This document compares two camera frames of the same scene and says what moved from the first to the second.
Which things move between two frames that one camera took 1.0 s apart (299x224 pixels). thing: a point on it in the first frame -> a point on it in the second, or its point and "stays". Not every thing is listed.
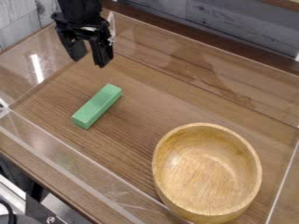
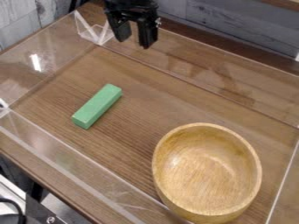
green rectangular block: (88, 115) stays
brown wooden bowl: (207, 171) stays
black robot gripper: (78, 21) -> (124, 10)
